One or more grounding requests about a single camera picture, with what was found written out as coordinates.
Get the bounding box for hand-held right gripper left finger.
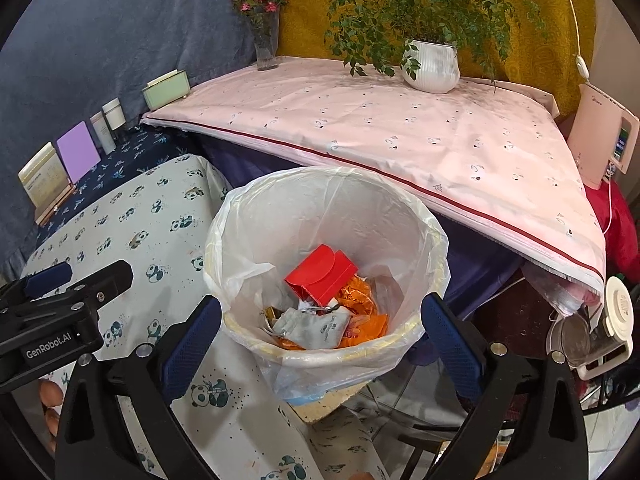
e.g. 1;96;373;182
52;295;223;480

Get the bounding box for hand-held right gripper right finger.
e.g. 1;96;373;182
420;292;590;480

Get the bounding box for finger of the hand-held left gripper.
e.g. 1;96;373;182
30;259;135;312
0;261;74;309

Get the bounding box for orange snack bag blue label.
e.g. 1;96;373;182
277;310;391;351

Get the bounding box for grey drawstring pouch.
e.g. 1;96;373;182
272;305;351;350

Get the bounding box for red paper box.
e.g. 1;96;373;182
284;244;358;306

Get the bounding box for bin with white liner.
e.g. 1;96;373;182
204;166;451;423

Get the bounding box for dark brown stool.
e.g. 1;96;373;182
470;270;561;361

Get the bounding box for panda printed tablecloth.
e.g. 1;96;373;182
20;152;391;480

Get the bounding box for dark purple cloth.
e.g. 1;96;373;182
190;135;526;321

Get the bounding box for calendar on wooden stand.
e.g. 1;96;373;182
18;141;78;226

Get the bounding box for clear plastic bag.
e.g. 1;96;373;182
522;262;601;318

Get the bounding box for purple board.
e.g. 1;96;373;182
56;121;102;183

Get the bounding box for navy printed cloth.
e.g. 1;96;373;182
35;125;201;241

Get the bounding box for white bottle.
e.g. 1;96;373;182
90;112;117;156

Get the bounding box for white jar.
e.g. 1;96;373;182
102;98;126;133

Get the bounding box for glass kettle with white lid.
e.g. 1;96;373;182
547;275;636;381

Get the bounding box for green tissue box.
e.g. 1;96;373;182
141;69;191;111

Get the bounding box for red cloth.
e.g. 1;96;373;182
582;185;640;281

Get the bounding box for pink sheet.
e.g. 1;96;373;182
140;55;608;306

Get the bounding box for blue-grey cloth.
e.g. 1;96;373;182
0;0;281;281

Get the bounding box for pink appliance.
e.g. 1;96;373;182
567;82;640;191

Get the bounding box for potted plant in white pot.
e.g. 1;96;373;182
285;0;551;95

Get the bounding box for glass vase with pink flowers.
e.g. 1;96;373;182
230;0;288;72

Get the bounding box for yellow cloth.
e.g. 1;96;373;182
272;0;598;121

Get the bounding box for white cable with switch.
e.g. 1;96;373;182
552;0;593;86

